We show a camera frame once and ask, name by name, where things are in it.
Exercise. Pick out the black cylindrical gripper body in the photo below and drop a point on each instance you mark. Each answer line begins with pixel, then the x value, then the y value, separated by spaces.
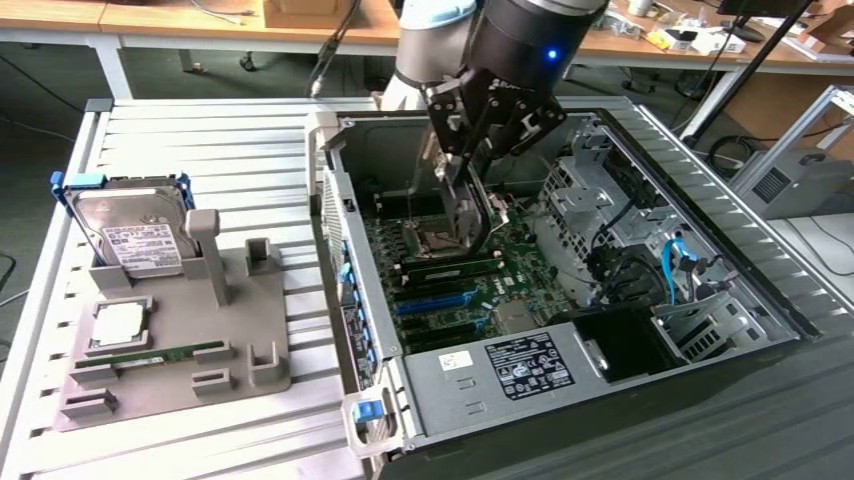
pixel 534 40

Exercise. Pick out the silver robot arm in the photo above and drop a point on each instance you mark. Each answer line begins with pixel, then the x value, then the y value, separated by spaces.
pixel 427 50

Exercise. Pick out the grey PC case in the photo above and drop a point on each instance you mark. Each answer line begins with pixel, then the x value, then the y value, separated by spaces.
pixel 374 155

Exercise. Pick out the wooden desk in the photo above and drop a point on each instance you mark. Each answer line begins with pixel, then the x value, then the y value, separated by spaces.
pixel 634 50
pixel 167 25

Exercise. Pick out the perforated metal disk bay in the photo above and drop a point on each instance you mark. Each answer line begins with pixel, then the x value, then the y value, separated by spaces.
pixel 574 200

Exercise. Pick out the thin metal locking lever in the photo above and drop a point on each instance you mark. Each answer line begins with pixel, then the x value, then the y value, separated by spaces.
pixel 407 210

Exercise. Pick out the white device box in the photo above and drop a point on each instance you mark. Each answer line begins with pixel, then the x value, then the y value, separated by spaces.
pixel 694 42

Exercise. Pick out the CPU socket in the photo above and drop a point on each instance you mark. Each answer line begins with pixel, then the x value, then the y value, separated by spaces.
pixel 427 240

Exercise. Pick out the cardboard box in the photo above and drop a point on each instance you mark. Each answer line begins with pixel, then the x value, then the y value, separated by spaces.
pixel 300 15

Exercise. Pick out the black monitor stand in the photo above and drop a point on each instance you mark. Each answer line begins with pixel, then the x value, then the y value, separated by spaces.
pixel 741 25

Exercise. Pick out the green motherboard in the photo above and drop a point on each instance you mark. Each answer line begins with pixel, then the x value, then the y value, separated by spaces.
pixel 514 280

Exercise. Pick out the RAM stick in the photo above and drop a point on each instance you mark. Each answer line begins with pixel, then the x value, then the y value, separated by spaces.
pixel 454 275
pixel 160 356

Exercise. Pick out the black tripod pole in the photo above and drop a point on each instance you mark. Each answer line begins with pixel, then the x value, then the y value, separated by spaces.
pixel 747 75

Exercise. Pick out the blue slot clip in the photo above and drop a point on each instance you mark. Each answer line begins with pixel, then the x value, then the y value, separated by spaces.
pixel 346 274
pixel 370 359
pixel 364 334

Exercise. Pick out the long black expansion slot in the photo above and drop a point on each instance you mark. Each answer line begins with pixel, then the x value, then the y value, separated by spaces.
pixel 430 292
pixel 436 331
pixel 443 343

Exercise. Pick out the blue expansion slot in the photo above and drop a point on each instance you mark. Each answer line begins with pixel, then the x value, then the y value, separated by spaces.
pixel 430 304

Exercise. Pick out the silver chipset heat sink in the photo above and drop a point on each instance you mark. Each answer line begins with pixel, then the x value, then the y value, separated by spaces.
pixel 519 317

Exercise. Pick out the grey control box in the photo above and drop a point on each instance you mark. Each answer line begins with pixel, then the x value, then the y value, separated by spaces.
pixel 801 190

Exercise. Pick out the slotted metal disk bay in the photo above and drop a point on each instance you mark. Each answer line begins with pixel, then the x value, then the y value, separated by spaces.
pixel 701 340

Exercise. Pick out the hard disk in blue caddy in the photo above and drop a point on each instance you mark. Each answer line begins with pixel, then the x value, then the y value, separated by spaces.
pixel 134 235

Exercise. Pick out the grey parts rack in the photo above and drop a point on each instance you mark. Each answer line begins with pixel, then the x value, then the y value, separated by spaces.
pixel 200 325

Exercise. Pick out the grey power supply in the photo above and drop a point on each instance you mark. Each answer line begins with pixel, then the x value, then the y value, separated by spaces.
pixel 440 400

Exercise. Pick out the blue case latch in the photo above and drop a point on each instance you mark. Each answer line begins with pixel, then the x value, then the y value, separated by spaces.
pixel 367 412

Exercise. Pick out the silver CPU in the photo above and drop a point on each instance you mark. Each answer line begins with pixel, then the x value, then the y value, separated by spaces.
pixel 119 325

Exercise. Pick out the aluminium profile frame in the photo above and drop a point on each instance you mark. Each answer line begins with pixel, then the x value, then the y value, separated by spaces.
pixel 834 110

